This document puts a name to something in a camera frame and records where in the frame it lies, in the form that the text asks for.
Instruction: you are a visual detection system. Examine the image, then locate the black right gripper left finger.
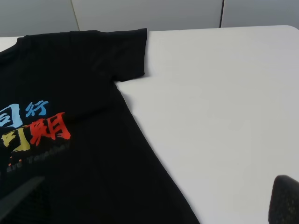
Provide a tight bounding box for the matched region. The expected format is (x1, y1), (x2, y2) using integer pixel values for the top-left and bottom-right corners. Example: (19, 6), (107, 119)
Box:
(0, 176), (44, 219)

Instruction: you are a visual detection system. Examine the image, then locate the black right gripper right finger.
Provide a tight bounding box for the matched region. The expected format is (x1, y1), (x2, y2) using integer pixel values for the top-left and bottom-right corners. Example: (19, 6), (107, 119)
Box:
(268, 175), (299, 224)

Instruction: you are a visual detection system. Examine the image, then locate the black printed t-shirt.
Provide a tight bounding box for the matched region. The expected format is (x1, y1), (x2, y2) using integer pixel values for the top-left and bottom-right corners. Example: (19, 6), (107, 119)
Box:
(0, 28), (198, 224)

